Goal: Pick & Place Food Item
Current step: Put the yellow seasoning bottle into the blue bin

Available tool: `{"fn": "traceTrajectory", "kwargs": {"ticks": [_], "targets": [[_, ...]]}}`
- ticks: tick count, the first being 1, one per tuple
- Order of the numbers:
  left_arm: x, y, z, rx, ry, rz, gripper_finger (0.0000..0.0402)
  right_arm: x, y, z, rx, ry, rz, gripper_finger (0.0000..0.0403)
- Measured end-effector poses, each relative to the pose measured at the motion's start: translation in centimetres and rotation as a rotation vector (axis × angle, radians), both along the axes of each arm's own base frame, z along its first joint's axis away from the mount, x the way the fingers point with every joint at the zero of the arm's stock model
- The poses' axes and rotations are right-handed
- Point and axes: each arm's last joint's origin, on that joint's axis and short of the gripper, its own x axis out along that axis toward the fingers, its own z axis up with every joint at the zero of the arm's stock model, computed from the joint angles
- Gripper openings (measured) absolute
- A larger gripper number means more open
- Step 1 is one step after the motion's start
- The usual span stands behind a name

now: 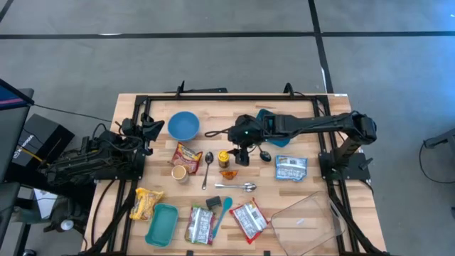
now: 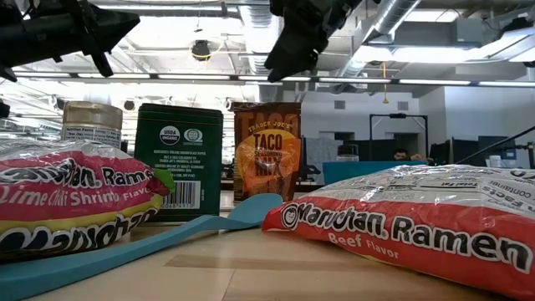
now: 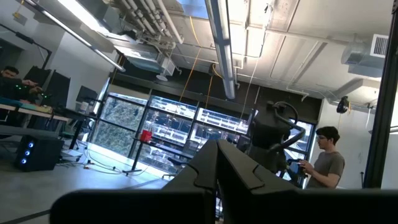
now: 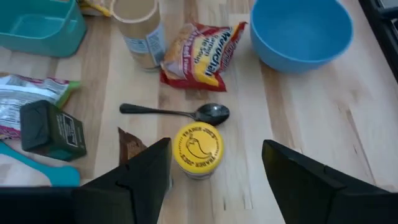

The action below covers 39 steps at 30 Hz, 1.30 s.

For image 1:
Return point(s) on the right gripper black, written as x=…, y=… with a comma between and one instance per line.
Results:
x=249, y=129

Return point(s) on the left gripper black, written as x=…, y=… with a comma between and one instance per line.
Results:
x=133, y=129

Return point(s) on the spice jar with yellow lid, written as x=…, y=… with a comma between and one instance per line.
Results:
x=223, y=156

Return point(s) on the blue round bowl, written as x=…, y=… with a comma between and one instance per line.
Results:
x=183, y=126

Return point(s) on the red and yellow ramen pack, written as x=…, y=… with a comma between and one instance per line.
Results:
x=186, y=156

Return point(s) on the jar with tan lid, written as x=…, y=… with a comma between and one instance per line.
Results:
x=179, y=173

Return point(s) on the dark green pepper tin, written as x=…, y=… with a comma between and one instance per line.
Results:
x=213, y=202

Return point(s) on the red beef ramen pack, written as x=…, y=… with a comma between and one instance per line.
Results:
x=249, y=220

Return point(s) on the clear plastic container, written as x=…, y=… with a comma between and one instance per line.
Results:
x=305, y=227

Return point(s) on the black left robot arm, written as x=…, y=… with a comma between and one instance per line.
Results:
x=106, y=160

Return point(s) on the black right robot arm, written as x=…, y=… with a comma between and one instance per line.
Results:
x=320, y=122

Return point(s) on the silver metal spoon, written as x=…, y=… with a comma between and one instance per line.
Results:
x=209, y=157
x=249, y=187

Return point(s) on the blue condiment bin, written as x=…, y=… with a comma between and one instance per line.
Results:
x=281, y=142

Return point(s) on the light blue ramen pack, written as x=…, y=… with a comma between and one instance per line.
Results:
x=291, y=168

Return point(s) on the pink lime shrimp ramen pack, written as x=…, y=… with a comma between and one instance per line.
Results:
x=199, y=224

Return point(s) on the teal rectangular dish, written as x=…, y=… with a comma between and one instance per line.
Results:
x=161, y=224

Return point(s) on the black equipment box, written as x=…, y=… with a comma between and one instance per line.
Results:
x=42, y=135

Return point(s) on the white round cap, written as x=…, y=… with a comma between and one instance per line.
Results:
x=67, y=224

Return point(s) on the white paper sheet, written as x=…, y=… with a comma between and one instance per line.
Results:
x=44, y=204

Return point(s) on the monitor with blue screen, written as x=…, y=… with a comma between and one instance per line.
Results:
x=10, y=124

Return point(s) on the black aluminium table frame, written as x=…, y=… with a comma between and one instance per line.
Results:
x=231, y=97

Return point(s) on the black flat bracket bar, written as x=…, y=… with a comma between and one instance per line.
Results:
x=202, y=90

